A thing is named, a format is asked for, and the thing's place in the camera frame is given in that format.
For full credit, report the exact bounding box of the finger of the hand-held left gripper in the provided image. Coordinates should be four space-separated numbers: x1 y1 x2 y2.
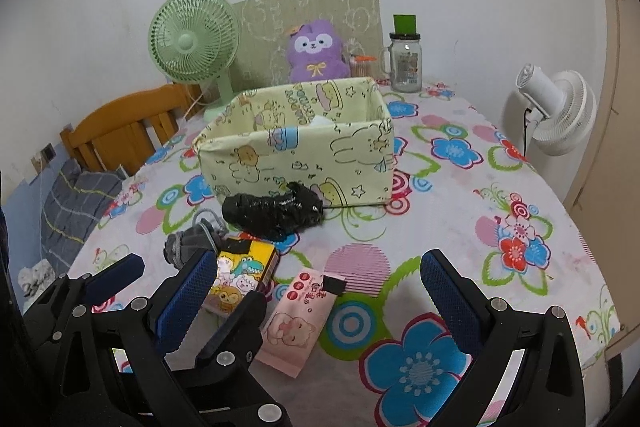
170 291 293 427
22 254 146 325

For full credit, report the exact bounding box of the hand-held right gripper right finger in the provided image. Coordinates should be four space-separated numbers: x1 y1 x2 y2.
420 249 586 427

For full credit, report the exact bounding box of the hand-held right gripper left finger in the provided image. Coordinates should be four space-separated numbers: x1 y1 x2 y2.
50 248 218 427

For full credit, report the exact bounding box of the pink packet with black clip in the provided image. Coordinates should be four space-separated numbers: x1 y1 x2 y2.
257 269 348 378

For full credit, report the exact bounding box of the yellow cartoon tissue packet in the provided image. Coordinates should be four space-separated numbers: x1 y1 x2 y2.
202 239 281 318

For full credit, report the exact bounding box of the yellow cartoon print storage box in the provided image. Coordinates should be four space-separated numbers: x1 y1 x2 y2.
192 77 396 210

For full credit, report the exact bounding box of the grey knitted sock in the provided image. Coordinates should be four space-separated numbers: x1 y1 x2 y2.
162 214 228 270

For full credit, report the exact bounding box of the grey plaid blanket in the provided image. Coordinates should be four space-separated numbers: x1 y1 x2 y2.
41 159 126 278

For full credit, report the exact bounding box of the white fluffy cloth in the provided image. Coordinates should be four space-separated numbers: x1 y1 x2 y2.
17 259 56 300

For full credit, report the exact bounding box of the black plastic bag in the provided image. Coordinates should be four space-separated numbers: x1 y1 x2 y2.
221 181 325 242

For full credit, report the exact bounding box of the wooden chair back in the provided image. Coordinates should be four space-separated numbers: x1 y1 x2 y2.
60 83 211 175

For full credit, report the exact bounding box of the white standing fan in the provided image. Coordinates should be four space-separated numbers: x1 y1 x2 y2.
516 63 598 158

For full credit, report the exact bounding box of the beige door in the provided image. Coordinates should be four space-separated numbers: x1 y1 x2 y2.
562 0 640 358

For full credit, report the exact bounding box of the glass jar with green lid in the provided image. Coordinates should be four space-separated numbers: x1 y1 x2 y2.
378 13 423 94

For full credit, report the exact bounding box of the green desk fan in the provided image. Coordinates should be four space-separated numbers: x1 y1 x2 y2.
149 0 240 122

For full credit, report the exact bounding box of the small jar with orange lid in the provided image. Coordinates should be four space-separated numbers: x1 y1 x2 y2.
349 39 376 78

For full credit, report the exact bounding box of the purple plush toy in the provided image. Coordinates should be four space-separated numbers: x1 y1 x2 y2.
286 19 352 84

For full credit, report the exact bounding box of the green patterned cardboard sheet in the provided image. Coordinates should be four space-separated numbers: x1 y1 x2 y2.
231 0 379 90

